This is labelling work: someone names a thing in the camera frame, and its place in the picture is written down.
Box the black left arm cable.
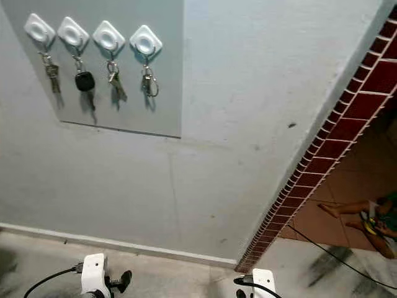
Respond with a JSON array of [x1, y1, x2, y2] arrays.
[[24, 266, 83, 298]]

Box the silver key bunch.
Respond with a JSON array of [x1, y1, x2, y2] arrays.
[[105, 61, 128, 103]]

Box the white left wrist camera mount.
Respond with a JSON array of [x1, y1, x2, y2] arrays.
[[81, 253, 109, 298]]

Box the white baseboard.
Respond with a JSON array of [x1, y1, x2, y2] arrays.
[[0, 222, 239, 268]]

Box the yellow toy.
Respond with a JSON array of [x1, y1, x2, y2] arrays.
[[363, 211, 386, 237]]

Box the thin black floor cable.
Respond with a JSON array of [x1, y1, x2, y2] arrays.
[[285, 222, 397, 291]]

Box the black car key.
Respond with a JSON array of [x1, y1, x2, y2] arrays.
[[74, 57, 96, 112]]

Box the white diamond wall hook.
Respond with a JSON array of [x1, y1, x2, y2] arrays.
[[130, 24, 164, 66], [92, 20, 127, 61], [24, 13, 56, 53], [57, 16, 91, 58]]

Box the red tiled door frame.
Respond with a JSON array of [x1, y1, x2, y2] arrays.
[[236, 19, 397, 274]]

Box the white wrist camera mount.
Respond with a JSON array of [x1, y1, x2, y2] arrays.
[[81, 253, 109, 298], [251, 268, 278, 298]]

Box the keys on large ring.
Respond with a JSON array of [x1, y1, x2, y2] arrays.
[[140, 65, 159, 98]]

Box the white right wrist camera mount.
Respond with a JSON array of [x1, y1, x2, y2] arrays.
[[251, 268, 278, 298]]

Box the grey wall board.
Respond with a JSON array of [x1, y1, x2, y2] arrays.
[[1, 0, 184, 138]]

